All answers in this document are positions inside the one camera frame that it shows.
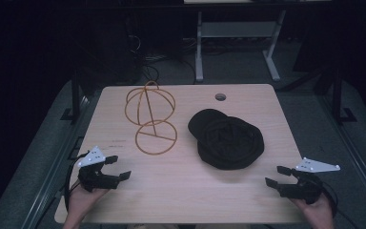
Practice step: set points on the person's right hand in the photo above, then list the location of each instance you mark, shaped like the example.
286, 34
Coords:
319, 211

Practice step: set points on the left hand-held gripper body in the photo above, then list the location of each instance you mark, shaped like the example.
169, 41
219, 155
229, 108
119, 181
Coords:
92, 178

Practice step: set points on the white metal table frame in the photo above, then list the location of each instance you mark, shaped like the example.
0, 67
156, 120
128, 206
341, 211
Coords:
235, 29

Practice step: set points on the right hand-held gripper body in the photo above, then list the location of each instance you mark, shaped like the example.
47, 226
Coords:
306, 189

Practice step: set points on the person's left hand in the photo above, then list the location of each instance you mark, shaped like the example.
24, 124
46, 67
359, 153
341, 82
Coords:
79, 203

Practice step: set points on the black metal stand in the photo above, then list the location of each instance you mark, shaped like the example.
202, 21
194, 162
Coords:
75, 95
337, 95

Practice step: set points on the aluminium rail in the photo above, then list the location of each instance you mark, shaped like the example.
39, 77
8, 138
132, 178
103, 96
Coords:
355, 159
54, 171

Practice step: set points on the black cap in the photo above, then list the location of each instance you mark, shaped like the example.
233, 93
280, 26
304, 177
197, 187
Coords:
228, 143

